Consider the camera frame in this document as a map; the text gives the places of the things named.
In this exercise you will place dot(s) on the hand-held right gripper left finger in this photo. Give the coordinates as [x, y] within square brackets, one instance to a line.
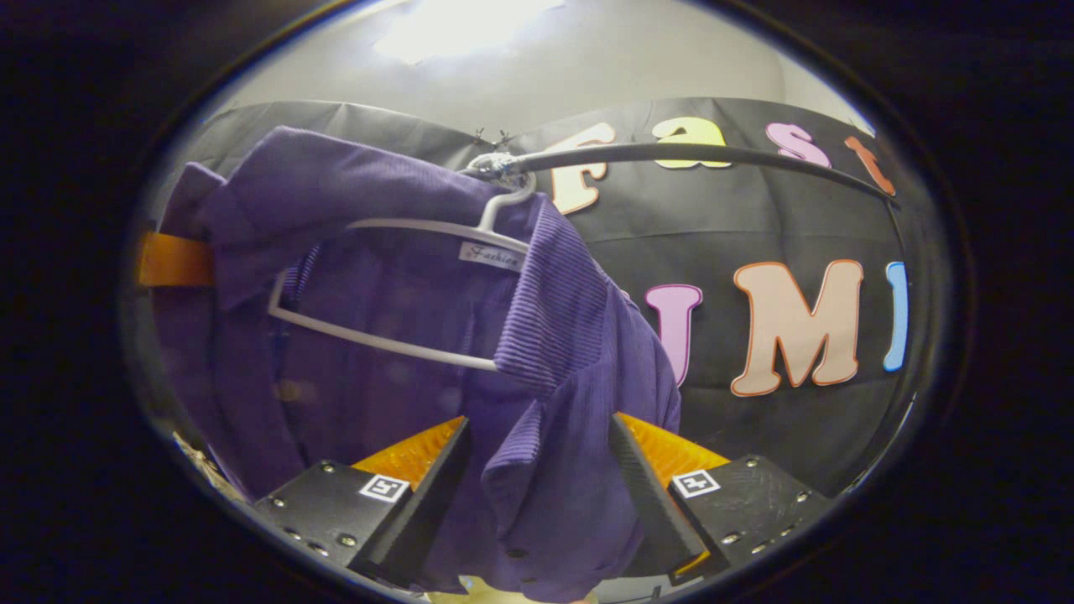
[436, 486]

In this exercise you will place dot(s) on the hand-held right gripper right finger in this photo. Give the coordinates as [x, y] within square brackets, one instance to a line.
[650, 495]

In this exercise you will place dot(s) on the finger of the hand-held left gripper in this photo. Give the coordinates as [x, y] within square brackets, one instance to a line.
[172, 260]

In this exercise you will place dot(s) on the white clothes hanger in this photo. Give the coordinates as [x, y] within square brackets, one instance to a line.
[377, 339]

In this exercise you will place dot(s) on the purple shirt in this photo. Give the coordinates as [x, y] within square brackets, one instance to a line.
[386, 319]

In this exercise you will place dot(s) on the black clothes rack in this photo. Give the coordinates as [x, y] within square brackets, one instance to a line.
[671, 153]

